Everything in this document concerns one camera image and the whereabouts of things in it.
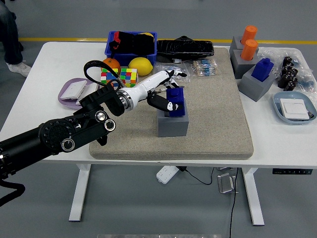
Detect colourful puzzle cube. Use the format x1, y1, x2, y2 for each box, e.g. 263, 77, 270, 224
100, 68, 119, 88
119, 68, 139, 88

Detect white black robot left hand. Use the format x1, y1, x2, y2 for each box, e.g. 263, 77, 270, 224
127, 69, 188, 112

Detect white power strip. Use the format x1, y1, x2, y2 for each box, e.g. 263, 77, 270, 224
156, 165, 180, 184

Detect clear plastic bag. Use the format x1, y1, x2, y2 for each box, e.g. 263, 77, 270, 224
257, 47, 317, 94

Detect grey-brown mat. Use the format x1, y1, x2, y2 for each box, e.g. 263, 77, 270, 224
89, 47, 255, 161

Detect blue square seal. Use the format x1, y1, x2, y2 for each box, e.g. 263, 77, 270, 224
165, 86, 187, 118
251, 58, 274, 82

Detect yellow lemon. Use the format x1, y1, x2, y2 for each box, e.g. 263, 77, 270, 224
128, 57, 154, 76

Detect bag of blue resistors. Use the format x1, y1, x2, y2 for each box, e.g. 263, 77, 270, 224
152, 62, 191, 83

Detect white table leg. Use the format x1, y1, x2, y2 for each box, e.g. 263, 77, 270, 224
68, 164, 92, 222
242, 167, 265, 226

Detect light blue plate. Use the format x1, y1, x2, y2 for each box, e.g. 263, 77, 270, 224
272, 91, 317, 125

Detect orange fruit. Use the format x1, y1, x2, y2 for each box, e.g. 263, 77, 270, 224
102, 58, 121, 74

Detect thin black cable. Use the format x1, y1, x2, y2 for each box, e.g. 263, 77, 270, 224
228, 168, 239, 238

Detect blue plastic bin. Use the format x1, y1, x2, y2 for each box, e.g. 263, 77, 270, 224
104, 31, 158, 67

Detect grey seal holder block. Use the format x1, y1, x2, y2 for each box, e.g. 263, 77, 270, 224
157, 109, 190, 137
231, 48, 260, 80
229, 36, 260, 54
238, 64, 277, 102

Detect person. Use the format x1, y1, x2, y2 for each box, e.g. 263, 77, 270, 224
0, 0, 32, 78

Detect bag of beige resistors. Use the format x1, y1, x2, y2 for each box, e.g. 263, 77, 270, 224
184, 59, 219, 77

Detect black capacitors cluster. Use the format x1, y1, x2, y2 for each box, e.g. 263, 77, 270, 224
277, 56, 299, 92

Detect black wrapped keyboard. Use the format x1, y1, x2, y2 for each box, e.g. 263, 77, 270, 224
156, 35, 215, 60

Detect bag of blue components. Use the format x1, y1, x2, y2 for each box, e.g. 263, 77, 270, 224
297, 76, 316, 93

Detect orange cylinder seal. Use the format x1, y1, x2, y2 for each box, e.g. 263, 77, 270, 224
240, 25, 258, 46
240, 39, 259, 61

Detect black cloth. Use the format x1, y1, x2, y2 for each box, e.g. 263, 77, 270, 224
109, 31, 156, 55

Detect black desk control panel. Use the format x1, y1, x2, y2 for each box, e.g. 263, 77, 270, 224
272, 168, 313, 175

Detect black power cord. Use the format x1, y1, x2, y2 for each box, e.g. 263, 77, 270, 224
178, 166, 215, 185

